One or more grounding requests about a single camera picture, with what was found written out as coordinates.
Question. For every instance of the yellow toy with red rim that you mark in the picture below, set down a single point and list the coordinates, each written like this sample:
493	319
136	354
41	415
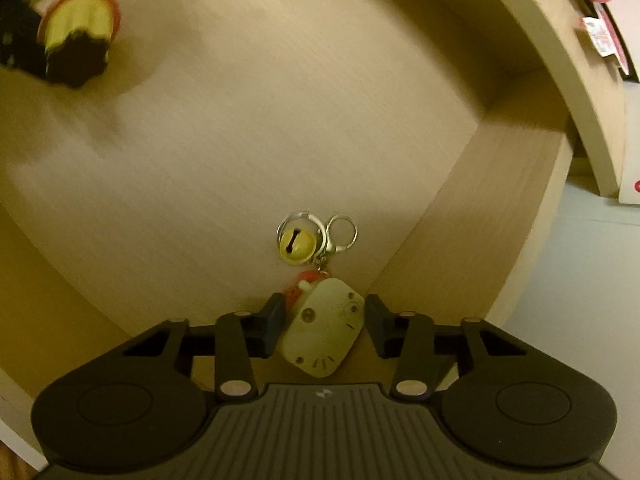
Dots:
77	15

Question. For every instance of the white card with red dot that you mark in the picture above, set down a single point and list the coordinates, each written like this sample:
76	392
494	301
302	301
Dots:
631	191

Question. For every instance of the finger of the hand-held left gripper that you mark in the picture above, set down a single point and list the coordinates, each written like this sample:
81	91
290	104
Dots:
75	62
20	25

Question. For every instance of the pink and white packet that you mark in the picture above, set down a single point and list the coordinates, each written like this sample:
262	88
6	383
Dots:
605	42

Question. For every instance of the wooden desk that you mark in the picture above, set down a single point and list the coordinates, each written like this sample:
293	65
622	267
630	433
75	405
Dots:
575	75

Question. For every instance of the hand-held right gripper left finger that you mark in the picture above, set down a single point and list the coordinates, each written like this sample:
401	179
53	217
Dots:
275	322

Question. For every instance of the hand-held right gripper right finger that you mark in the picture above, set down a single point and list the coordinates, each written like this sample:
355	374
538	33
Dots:
376	325

